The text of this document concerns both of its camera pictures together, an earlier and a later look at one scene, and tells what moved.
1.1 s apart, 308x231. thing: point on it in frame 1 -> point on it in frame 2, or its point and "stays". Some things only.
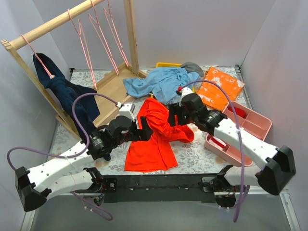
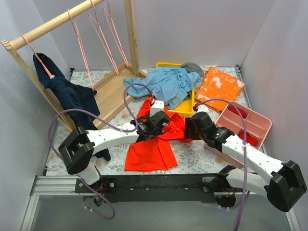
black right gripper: (176, 115) -> (190, 127)
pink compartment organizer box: (246, 118) stays
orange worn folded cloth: (211, 95) stays
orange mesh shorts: (158, 153) stays
